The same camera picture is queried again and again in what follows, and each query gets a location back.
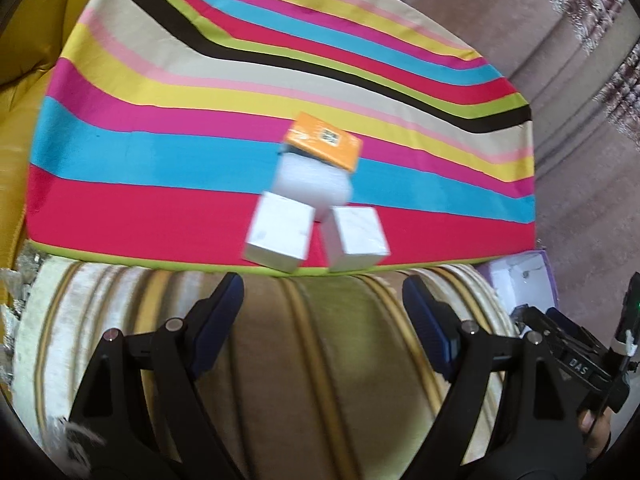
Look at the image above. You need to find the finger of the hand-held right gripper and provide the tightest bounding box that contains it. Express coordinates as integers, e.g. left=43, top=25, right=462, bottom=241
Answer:
left=511, top=304, right=553, bottom=342
left=545, top=307, right=600, bottom=356

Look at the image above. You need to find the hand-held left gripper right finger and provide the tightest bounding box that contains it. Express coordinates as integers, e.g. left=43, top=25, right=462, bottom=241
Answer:
left=400, top=275, right=587, bottom=480

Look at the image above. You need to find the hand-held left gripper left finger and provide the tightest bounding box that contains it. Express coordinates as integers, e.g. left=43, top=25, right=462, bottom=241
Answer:
left=65, top=272, right=246, bottom=480

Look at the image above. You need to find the purple cardboard box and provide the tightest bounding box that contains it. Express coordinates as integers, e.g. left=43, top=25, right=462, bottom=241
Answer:
left=482, top=252, right=557, bottom=322

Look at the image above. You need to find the tall white printed box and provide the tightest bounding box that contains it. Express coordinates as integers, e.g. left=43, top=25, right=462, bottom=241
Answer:
left=321, top=205, right=390, bottom=274

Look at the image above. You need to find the orange box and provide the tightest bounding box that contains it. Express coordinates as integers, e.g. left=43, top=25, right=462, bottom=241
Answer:
left=281, top=111, right=364, bottom=174

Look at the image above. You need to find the person's right hand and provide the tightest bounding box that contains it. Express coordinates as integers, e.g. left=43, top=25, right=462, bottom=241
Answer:
left=579, top=409, right=614, bottom=464

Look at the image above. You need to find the patterned grey carpet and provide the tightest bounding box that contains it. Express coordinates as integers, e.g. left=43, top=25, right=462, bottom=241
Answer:
left=315, top=0, right=640, bottom=286

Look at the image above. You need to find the multicolour striped cloth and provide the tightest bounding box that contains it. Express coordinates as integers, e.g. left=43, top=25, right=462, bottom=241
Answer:
left=26, top=0, right=537, bottom=277

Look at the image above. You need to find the yellow cloth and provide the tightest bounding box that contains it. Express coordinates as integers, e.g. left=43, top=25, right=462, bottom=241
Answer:
left=0, top=0, right=121, bottom=311

